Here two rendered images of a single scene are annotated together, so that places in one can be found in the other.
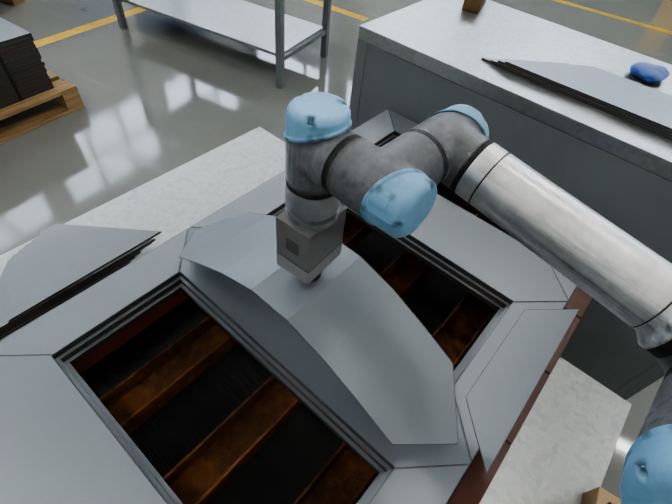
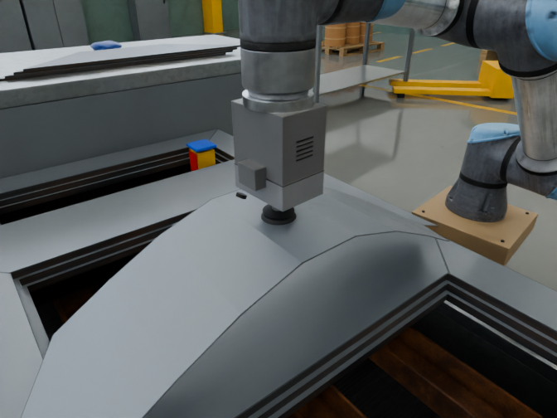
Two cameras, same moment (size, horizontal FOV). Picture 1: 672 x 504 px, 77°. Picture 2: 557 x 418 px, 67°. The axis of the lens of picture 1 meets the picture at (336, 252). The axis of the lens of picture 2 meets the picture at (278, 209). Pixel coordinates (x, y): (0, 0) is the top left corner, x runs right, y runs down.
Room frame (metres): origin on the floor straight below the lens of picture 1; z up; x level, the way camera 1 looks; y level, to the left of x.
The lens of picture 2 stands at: (0.30, 0.46, 1.28)
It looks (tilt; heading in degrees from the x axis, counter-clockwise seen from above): 29 degrees down; 287
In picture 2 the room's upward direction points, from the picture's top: straight up
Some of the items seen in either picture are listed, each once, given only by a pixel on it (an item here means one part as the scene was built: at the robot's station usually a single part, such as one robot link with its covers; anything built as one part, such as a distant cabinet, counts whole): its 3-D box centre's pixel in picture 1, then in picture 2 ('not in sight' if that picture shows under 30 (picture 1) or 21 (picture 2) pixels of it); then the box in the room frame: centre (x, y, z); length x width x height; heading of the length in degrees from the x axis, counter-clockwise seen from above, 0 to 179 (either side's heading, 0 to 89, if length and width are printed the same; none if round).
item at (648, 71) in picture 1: (648, 71); (105, 46); (1.32, -0.85, 1.06); 0.12 x 0.10 x 0.03; 140
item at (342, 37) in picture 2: not in sight; (349, 29); (1.48, -8.18, 0.38); 1.20 x 0.80 x 0.77; 58
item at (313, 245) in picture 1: (306, 229); (268, 145); (0.44, 0.05, 1.12); 0.10 x 0.09 x 0.16; 58
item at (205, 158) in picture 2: not in sight; (204, 182); (0.80, -0.49, 0.78); 0.05 x 0.05 x 0.19; 55
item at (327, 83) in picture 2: not in sight; (345, 54); (1.02, -4.60, 0.49); 1.80 x 0.70 x 0.99; 61
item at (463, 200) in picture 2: not in sight; (479, 191); (0.08, -0.64, 0.78); 0.15 x 0.15 x 0.10
